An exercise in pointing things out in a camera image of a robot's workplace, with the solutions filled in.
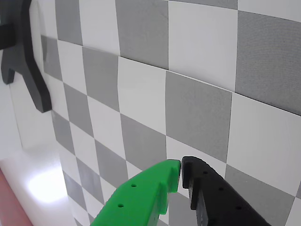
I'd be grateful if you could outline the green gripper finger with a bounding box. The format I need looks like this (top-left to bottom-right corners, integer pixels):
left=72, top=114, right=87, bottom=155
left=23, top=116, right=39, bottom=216
left=90, top=159, right=181, bottom=226

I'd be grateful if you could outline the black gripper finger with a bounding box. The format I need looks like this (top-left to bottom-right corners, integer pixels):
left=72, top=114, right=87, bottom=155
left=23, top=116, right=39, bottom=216
left=180, top=156, right=271, bottom=226

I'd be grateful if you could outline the grey white checkered mat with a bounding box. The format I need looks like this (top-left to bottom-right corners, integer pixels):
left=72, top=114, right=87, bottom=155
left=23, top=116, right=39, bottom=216
left=41, top=34, right=301, bottom=226
left=55, top=0, right=301, bottom=116

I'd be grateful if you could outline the reddish brown wooden board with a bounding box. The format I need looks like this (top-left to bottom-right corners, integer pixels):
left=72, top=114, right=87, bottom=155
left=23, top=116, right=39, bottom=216
left=0, top=168, right=32, bottom=226

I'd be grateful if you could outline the black cross-shaped stand base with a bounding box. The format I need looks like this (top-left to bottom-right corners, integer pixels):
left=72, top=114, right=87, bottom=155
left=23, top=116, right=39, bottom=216
left=0, top=0, right=52, bottom=113

